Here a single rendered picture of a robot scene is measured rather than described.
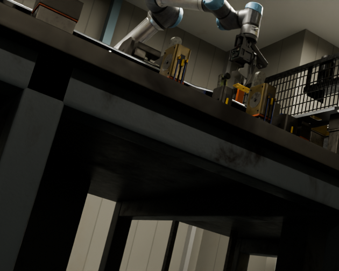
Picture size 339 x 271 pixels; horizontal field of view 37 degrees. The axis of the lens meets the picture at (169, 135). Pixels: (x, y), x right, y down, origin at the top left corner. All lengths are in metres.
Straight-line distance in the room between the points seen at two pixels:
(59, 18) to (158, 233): 3.55
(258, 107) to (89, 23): 3.28
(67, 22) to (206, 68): 3.93
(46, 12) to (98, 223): 3.27
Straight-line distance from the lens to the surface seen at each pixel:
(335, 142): 1.75
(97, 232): 4.57
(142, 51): 2.00
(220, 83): 2.16
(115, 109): 0.98
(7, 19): 0.92
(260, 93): 1.77
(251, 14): 2.12
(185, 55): 1.63
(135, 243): 4.72
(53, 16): 1.49
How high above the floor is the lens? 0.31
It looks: 16 degrees up
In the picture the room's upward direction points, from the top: 14 degrees clockwise
